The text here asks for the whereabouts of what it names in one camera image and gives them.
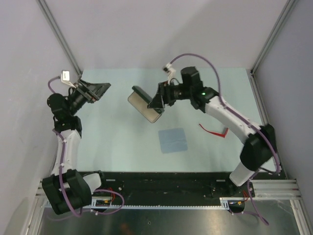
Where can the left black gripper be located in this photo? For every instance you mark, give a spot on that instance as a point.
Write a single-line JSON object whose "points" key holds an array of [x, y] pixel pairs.
{"points": [[91, 92]]}

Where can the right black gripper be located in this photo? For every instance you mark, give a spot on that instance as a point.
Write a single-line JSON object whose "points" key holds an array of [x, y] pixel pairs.
{"points": [[158, 101]]}

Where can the black glasses case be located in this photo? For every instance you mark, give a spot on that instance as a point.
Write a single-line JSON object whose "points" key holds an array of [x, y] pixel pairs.
{"points": [[139, 99]]}

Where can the blue cleaning cloth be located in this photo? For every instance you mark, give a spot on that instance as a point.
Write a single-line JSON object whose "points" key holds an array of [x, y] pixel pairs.
{"points": [[172, 140]]}

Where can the red sunglasses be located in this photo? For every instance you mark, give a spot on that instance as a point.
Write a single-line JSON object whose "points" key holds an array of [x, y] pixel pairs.
{"points": [[222, 134]]}

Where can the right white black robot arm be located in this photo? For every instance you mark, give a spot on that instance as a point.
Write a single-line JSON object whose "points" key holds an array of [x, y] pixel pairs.
{"points": [[258, 140]]}

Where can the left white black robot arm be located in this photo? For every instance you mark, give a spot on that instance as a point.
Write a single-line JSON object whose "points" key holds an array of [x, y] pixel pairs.
{"points": [[66, 189]]}

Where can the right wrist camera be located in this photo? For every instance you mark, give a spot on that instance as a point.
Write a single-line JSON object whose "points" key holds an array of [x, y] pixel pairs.
{"points": [[170, 71]]}

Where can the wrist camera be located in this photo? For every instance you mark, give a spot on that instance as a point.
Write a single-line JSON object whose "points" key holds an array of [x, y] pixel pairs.
{"points": [[170, 71], [65, 78]]}

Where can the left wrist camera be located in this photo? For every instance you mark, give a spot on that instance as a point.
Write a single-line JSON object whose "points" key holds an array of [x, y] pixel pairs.
{"points": [[65, 78]]}

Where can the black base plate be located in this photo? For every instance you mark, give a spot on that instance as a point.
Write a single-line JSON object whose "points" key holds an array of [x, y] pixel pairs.
{"points": [[172, 189]]}

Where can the white cable duct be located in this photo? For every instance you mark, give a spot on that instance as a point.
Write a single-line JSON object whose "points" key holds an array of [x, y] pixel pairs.
{"points": [[222, 205]]}

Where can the aluminium rail frame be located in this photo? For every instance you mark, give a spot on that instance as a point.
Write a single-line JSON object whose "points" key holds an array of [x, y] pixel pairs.
{"points": [[269, 186]]}

